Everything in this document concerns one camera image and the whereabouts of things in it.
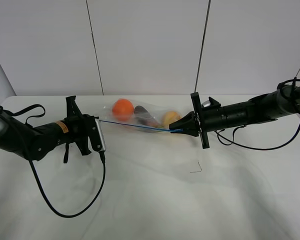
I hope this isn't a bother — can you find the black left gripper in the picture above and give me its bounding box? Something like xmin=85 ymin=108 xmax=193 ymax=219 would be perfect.
xmin=63 ymin=96 xmax=100 ymax=156

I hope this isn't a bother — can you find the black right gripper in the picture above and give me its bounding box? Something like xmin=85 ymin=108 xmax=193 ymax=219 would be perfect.
xmin=169 ymin=92 xmax=222 ymax=149

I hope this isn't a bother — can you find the clear zip bag blue seal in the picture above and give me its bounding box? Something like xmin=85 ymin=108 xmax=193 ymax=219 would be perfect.
xmin=97 ymin=98 xmax=183 ymax=134

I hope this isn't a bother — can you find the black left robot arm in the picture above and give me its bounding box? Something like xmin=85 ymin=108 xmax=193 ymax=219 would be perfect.
xmin=0 ymin=96 xmax=106 ymax=161

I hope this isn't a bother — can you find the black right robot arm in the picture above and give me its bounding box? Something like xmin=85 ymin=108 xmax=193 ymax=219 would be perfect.
xmin=169 ymin=78 xmax=300 ymax=149

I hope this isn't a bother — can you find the yellow pear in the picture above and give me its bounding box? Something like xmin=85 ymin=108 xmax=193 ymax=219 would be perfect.
xmin=162 ymin=111 xmax=182 ymax=128

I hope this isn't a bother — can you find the orange fruit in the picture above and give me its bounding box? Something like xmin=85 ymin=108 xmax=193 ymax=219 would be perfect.
xmin=112 ymin=98 xmax=134 ymax=122

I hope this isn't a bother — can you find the purple eggplant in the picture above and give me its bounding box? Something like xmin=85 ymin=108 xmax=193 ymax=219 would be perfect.
xmin=134 ymin=105 xmax=162 ymax=129

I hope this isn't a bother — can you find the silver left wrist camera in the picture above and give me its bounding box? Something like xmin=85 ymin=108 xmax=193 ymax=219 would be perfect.
xmin=89 ymin=117 xmax=106 ymax=152

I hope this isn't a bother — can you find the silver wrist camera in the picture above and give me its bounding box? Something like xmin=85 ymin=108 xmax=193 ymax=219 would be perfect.
xmin=89 ymin=117 xmax=106 ymax=152
xmin=201 ymin=96 xmax=221 ymax=109

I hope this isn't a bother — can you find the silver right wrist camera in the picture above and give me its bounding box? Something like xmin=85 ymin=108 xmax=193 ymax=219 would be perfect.
xmin=201 ymin=96 xmax=221 ymax=109

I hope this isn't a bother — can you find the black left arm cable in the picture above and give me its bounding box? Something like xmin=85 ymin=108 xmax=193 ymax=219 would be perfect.
xmin=29 ymin=151 xmax=107 ymax=218

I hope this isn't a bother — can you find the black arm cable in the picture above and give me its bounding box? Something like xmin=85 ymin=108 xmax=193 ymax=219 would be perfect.
xmin=29 ymin=151 xmax=107 ymax=218
xmin=216 ymin=77 xmax=300 ymax=151

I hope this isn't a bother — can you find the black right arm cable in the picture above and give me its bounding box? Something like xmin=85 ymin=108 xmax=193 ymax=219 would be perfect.
xmin=216 ymin=77 xmax=300 ymax=151

